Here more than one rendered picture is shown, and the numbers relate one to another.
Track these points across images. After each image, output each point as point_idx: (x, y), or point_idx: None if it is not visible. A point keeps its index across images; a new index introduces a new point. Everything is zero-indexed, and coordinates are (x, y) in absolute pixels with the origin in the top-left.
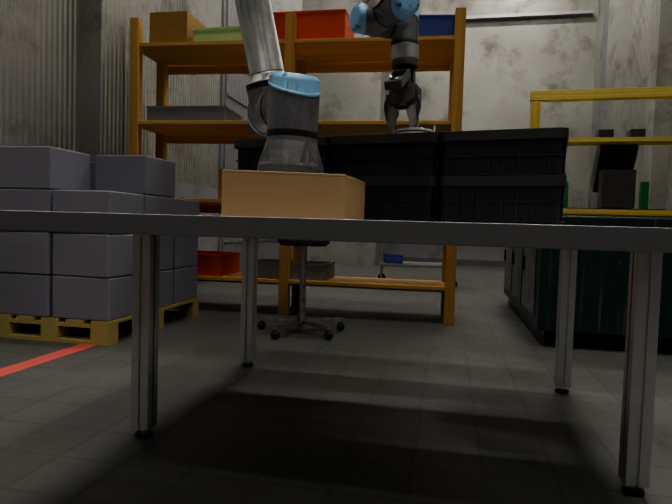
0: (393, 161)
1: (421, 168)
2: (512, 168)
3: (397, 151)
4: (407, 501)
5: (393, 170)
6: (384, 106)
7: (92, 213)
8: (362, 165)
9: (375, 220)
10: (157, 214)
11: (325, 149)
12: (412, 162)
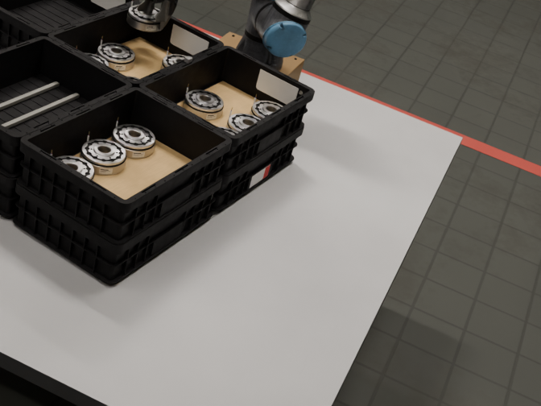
0: (167, 39)
1: (146, 35)
2: (88, 6)
3: (166, 31)
4: None
5: (166, 47)
6: (177, 2)
7: (370, 100)
8: (190, 55)
9: (216, 37)
10: (331, 84)
11: (224, 58)
12: (153, 34)
